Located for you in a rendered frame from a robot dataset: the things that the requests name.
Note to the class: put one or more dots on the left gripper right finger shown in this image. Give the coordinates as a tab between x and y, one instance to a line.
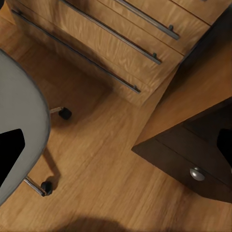
224	144

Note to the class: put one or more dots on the cabinet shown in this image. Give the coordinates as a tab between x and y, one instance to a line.
128	46
180	137

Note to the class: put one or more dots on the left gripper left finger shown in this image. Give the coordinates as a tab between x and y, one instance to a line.
12	144

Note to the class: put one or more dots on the swivel chair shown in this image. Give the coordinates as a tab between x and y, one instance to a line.
23	105

